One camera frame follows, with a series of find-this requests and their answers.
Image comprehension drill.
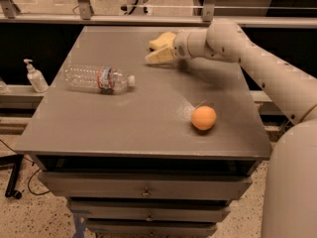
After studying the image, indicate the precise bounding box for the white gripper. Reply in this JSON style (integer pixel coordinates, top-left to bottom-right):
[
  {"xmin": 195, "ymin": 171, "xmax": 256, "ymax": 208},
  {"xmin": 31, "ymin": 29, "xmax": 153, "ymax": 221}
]
[{"xmin": 145, "ymin": 29, "xmax": 209, "ymax": 64}]

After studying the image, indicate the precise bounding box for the yellow sponge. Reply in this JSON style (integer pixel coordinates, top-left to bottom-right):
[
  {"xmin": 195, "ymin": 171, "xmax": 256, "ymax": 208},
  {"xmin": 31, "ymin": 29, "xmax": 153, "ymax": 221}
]
[{"xmin": 149, "ymin": 32, "xmax": 176, "ymax": 51}]

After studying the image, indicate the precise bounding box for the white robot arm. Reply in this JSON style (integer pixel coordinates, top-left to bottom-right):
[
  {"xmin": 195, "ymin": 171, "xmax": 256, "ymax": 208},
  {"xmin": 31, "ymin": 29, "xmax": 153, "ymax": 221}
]
[{"xmin": 146, "ymin": 19, "xmax": 317, "ymax": 238}]

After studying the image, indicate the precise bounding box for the clear plastic water bottle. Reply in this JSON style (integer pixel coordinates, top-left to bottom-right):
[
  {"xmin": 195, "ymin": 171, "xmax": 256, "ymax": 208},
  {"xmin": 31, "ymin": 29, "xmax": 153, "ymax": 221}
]
[{"xmin": 63, "ymin": 64, "xmax": 136, "ymax": 94}]

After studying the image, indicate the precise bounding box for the orange ball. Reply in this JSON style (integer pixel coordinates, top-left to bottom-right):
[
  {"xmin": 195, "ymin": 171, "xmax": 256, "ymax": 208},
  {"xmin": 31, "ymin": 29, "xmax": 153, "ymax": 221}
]
[{"xmin": 191, "ymin": 106, "xmax": 217, "ymax": 131}]

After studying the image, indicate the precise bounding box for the grey drawer cabinet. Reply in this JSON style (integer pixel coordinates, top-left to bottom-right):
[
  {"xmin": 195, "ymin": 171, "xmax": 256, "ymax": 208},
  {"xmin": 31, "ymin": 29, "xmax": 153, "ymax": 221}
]
[{"xmin": 14, "ymin": 26, "xmax": 273, "ymax": 238}]

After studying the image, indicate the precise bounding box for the white pump dispenser bottle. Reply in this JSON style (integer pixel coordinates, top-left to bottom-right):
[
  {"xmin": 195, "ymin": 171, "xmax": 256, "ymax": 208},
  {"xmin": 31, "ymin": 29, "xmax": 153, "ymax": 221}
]
[{"xmin": 24, "ymin": 59, "xmax": 49, "ymax": 93}]

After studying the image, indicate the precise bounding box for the middle grey drawer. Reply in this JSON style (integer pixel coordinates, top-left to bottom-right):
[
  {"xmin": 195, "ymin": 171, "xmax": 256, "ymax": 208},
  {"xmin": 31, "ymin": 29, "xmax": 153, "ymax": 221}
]
[{"xmin": 67, "ymin": 200, "xmax": 230, "ymax": 222}]

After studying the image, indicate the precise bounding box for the grey drawer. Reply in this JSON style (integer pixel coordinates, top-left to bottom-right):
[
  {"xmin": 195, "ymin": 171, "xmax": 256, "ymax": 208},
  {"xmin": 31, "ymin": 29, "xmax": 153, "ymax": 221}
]
[
  {"xmin": 67, "ymin": 200, "xmax": 230, "ymax": 222},
  {"xmin": 85, "ymin": 220, "xmax": 217, "ymax": 237},
  {"xmin": 39, "ymin": 172, "xmax": 252, "ymax": 200}
]

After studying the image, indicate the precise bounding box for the top grey drawer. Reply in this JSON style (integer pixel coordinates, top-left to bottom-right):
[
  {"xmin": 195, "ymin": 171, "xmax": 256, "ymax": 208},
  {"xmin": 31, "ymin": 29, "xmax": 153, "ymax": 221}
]
[{"xmin": 39, "ymin": 172, "xmax": 252, "ymax": 200}]

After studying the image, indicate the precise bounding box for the bottom grey drawer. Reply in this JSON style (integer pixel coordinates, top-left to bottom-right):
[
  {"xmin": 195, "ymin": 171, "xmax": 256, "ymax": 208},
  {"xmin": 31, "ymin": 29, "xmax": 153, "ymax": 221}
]
[{"xmin": 85, "ymin": 220, "xmax": 217, "ymax": 237}]

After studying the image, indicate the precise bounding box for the black chair leg with caster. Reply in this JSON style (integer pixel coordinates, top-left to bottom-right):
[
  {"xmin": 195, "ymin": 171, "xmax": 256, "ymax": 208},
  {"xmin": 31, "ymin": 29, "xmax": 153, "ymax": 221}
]
[{"xmin": 0, "ymin": 155, "xmax": 23, "ymax": 199}]

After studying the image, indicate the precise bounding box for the metal railing frame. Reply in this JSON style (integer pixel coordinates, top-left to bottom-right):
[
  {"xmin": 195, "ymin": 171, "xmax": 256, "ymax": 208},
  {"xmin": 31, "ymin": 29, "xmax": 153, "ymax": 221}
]
[{"xmin": 0, "ymin": 0, "xmax": 317, "ymax": 29}]

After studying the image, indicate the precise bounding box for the black floor cable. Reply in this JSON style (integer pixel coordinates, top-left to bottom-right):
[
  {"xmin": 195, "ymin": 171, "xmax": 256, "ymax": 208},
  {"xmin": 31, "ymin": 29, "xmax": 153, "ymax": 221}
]
[{"xmin": 0, "ymin": 139, "xmax": 51, "ymax": 196}]

